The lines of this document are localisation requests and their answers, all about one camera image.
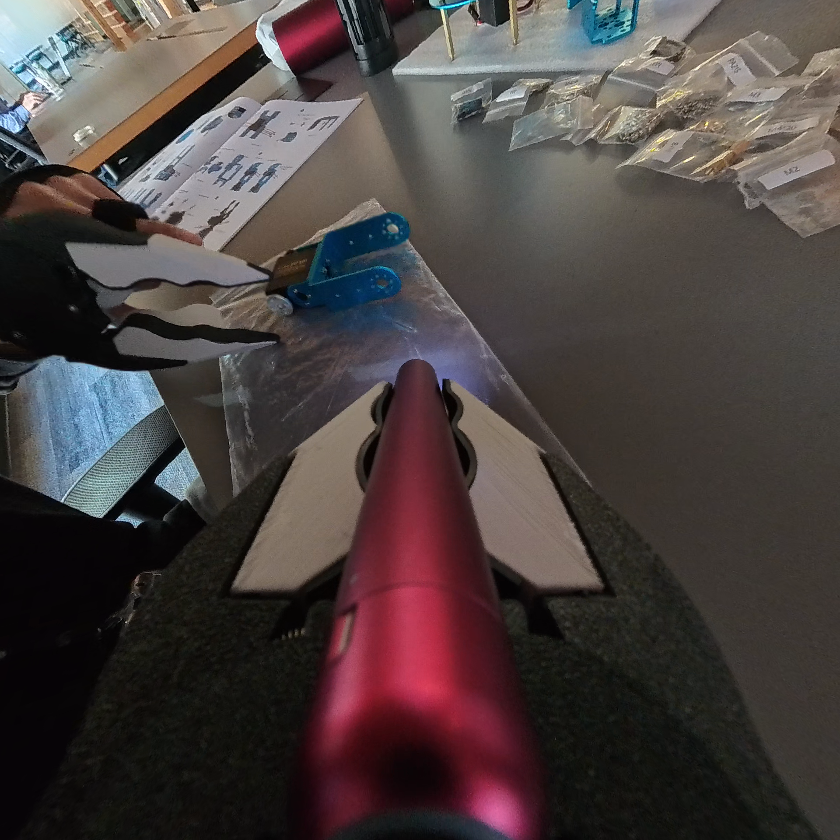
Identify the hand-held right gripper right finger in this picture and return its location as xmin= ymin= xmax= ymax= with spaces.
xmin=441 ymin=379 xmax=606 ymax=597

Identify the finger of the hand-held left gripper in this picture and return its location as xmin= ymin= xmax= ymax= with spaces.
xmin=97 ymin=289 xmax=283 ymax=371
xmin=64 ymin=238 xmax=274 ymax=294

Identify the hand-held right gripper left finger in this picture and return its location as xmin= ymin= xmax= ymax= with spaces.
xmin=230 ymin=382 xmax=396 ymax=599

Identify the red electric screwdriver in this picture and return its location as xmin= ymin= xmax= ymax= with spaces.
xmin=289 ymin=359 xmax=550 ymax=840

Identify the blue metal bracket with servo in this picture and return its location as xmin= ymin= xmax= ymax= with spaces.
xmin=264 ymin=213 xmax=412 ymax=317

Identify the person's left forearm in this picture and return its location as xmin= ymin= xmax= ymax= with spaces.
xmin=0 ymin=164 xmax=67 ymax=221

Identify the grey desk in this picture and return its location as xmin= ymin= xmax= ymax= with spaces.
xmin=98 ymin=0 xmax=840 ymax=840

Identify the person's left hand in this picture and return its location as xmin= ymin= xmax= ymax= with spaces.
xmin=30 ymin=171 xmax=207 ymax=249

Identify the grey mesh office chair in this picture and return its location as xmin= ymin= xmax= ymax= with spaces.
xmin=62 ymin=402 xmax=193 ymax=521

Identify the clear plastic bag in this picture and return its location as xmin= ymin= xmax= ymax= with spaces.
xmin=210 ymin=197 xmax=592 ymax=503

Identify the printed instruction manual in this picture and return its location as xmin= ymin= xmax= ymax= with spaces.
xmin=117 ymin=96 xmax=366 ymax=255

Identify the wooden edged table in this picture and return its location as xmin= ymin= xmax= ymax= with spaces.
xmin=29 ymin=0 xmax=280 ymax=173

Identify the red metal cylinder case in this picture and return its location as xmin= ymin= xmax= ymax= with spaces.
xmin=271 ymin=0 xmax=353 ymax=74

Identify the person's lap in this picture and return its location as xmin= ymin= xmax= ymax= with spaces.
xmin=0 ymin=472 xmax=211 ymax=840

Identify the black cylindrical bit holder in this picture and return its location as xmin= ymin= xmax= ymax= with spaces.
xmin=336 ymin=0 xmax=399 ymax=77

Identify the pile of small screw bags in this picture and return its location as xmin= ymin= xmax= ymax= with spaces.
xmin=449 ymin=29 xmax=840 ymax=240

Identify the white foam sheet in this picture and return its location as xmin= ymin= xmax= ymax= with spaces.
xmin=392 ymin=0 xmax=724 ymax=77

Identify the small blue metal bracket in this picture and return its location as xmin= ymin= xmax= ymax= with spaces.
xmin=566 ymin=0 xmax=642 ymax=47

